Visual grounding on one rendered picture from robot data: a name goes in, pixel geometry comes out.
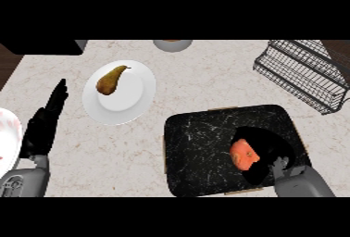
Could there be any brown pear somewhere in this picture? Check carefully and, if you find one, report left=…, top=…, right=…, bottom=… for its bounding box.
left=95, top=65, right=134, bottom=96

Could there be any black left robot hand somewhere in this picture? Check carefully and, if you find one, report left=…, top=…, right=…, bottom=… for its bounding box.
left=18, top=78, right=70, bottom=159

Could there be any black marble tray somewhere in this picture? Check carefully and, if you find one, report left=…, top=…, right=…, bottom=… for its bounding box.
left=163, top=104, right=315, bottom=197

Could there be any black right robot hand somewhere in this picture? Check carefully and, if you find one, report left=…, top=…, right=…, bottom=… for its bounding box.
left=233, top=126, right=299, bottom=187

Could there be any black appliance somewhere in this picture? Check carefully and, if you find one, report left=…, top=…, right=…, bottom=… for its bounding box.
left=0, top=39, right=89, bottom=56

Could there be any black wire tiered basket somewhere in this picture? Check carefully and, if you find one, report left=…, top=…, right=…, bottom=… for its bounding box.
left=252, top=39, right=350, bottom=116

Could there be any grey bowl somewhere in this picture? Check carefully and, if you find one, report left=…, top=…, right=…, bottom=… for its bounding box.
left=153, top=39, right=194, bottom=53

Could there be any white plate with red pattern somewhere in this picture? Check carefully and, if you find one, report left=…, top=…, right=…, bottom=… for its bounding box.
left=0, top=107, right=24, bottom=180

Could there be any orange squash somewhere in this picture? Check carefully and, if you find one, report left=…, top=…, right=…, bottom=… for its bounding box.
left=230, top=138, right=262, bottom=172

